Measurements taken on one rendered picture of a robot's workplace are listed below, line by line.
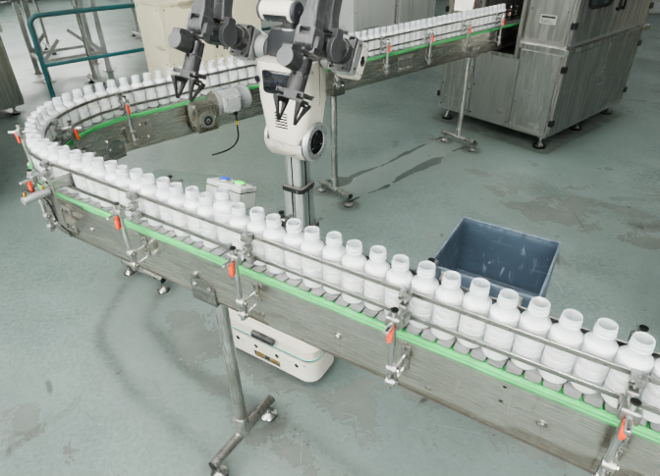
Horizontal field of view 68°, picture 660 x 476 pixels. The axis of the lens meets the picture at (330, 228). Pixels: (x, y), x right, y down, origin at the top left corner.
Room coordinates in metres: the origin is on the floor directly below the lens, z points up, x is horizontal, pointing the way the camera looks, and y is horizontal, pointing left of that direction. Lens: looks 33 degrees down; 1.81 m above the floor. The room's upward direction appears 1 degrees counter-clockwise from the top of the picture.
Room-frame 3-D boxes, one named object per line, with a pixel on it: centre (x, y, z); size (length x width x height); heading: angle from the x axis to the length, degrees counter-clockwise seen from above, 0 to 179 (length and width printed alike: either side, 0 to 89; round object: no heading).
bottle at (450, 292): (0.81, -0.26, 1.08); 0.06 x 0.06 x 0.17
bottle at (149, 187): (1.32, 0.54, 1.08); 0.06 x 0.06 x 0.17
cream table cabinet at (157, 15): (5.41, 1.30, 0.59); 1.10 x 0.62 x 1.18; 130
